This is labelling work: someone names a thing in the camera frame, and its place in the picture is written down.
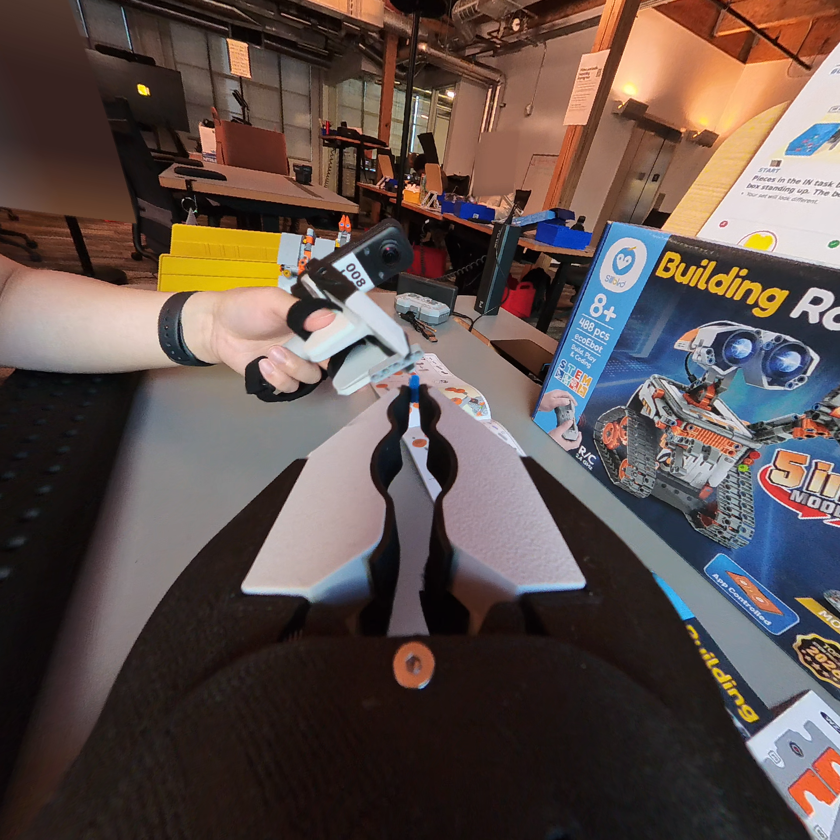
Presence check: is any cardboard box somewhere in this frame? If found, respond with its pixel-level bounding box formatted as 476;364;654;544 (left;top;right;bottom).
210;107;291;177

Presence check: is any wooden display board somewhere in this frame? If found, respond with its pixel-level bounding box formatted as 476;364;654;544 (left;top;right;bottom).
663;101;791;238

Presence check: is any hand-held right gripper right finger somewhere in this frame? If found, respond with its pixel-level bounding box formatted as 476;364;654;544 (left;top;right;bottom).
420;385;588;636

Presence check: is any open white instruction booklet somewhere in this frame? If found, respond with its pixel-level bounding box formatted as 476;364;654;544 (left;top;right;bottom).
369;352;527;505

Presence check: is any wooden post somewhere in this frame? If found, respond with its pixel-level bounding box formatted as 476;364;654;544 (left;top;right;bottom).
545;0;641;211

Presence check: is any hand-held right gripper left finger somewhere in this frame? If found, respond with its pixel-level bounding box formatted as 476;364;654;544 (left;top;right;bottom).
241;386;411;636

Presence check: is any partly built toy robot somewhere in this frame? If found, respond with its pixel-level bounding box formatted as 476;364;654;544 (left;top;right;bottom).
277;215;353;294

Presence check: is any printed sticker sheet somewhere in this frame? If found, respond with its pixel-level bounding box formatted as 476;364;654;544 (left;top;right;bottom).
745;689;840;840

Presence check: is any person's left forearm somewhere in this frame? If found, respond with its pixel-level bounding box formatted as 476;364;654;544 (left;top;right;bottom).
0;252;173;375

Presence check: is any person's left hand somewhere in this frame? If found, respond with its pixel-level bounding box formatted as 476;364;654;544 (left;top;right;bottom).
184;284;339;395

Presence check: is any grey control box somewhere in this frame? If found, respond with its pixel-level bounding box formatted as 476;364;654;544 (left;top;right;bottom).
394;272;459;324

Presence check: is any black wrist band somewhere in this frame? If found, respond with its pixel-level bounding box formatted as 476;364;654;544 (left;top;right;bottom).
157;290;216;367

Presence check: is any grey desk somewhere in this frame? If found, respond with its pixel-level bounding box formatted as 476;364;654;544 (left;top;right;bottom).
13;289;840;815

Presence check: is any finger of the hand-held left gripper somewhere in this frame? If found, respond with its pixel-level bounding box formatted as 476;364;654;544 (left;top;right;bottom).
340;287;424;361
331;348;398;396

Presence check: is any black monitor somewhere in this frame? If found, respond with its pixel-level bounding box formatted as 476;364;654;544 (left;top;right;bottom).
134;49;191;135

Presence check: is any wooden top office desk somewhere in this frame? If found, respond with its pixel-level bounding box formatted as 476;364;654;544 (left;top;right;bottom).
157;161;360;217

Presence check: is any grey holed building beam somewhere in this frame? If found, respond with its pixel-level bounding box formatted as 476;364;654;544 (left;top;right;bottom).
369;345;425;383

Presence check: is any elevator door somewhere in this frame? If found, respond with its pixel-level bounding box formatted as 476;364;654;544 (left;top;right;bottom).
607;125;678;227

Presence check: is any yellow plastic bin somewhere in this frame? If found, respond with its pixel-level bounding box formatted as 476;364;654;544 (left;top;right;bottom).
157;223;284;294

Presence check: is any printed task instruction sheet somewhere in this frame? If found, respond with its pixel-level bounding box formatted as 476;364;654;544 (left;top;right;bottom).
696;39;840;266

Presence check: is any blue robot kit box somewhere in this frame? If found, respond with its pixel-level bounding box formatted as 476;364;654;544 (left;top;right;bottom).
532;222;840;698

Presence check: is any black pole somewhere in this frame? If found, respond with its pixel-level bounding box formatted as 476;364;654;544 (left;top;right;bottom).
394;0;422;224

